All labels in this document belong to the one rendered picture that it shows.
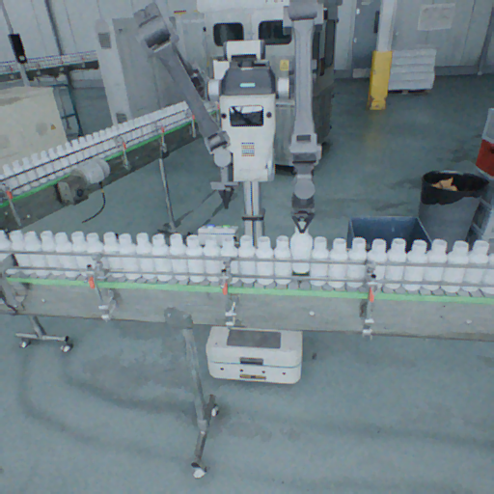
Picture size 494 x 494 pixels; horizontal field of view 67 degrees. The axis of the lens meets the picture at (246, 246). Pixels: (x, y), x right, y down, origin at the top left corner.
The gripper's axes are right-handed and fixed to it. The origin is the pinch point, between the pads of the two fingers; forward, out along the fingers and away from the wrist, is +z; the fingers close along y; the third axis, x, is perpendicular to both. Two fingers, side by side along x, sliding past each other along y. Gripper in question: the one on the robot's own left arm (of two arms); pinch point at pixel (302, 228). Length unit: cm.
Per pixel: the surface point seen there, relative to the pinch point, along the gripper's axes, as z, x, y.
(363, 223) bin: 30, -29, 59
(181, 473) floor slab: 121, 51, -19
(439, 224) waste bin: 88, -107, 166
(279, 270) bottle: 14.9, 7.0, -2.6
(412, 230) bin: 33, -52, 59
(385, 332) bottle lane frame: 37.0, -29.2, -5.8
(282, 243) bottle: 5.1, 6.1, -1.5
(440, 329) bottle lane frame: 34, -46, -6
